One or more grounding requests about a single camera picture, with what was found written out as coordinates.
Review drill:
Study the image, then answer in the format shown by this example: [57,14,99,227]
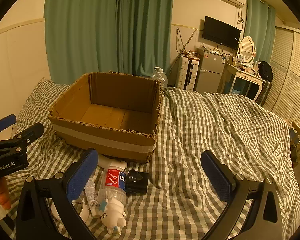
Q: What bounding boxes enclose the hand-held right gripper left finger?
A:
[15,148,99,240]

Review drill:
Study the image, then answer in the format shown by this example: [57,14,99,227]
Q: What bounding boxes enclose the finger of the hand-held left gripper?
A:
[0,114,17,137]
[10,122,45,153]

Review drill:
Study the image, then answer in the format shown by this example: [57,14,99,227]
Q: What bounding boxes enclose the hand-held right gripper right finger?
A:
[200,150,284,240]

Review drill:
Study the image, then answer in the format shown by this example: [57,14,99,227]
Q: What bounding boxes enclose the white cream tube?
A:
[84,177,101,218]

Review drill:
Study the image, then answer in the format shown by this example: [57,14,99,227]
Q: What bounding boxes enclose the white cylinder bottle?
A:
[97,154,128,171]

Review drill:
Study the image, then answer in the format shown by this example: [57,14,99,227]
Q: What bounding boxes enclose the clear plastic bottle red label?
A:
[97,167,128,205]

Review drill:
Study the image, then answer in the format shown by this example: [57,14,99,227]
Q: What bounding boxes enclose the white tape roll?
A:
[50,198,89,222]

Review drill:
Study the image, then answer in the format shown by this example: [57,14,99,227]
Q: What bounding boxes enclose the cardboard box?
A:
[48,71,163,163]

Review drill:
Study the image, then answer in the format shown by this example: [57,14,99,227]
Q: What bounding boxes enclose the white toy figure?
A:
[99,197,127,235]

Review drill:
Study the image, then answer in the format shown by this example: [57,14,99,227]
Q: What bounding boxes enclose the black plastic case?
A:
[126,169,149,194]

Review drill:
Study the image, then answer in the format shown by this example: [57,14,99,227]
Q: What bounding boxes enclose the person's left hand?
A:
[0,177,12,210]

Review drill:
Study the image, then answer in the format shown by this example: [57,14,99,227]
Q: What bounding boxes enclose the grey checkered pillow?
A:
[11,77,73,140]

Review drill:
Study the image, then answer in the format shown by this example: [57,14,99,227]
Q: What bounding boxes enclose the grey checkered blanket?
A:
[5,77,300,240]

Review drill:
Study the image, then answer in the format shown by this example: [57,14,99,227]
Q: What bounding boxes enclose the wooden chair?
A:
[289,121,300,165]

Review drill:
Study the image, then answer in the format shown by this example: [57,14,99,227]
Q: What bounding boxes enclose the dark suitcase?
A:
[254,79,272,106]

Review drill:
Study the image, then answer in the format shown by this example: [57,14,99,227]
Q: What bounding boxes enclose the grey small fridge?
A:
[194,47,228,94]

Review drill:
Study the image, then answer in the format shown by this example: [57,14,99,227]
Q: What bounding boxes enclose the white dressing table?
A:
[219,62,265,101]

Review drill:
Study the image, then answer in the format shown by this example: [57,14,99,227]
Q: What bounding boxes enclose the white suitcase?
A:
[176,56,200,92]

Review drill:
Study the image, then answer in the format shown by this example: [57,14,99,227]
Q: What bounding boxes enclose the large clear water jug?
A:
[151,67,168,89]

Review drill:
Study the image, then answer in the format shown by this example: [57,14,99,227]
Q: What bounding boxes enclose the wide green curtain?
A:
[44,0,119,85]

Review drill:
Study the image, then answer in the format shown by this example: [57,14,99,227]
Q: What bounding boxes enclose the black bag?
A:
[259,61,273,82]

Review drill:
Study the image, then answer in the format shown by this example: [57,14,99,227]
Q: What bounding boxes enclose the white louvred wardrobe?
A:
[262,25,300,128]

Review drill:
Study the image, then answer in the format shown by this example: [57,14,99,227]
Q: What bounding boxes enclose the wooden broom stick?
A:
[169,29,198,76]

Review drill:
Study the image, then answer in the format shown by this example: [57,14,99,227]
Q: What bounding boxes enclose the white oval mirror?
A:
[239,36,256,64]

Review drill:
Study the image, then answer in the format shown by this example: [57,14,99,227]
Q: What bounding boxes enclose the narrow green curtain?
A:
[244,0,276,67]

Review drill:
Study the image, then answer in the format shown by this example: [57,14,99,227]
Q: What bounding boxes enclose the black wall television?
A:
[202,16,241,50]

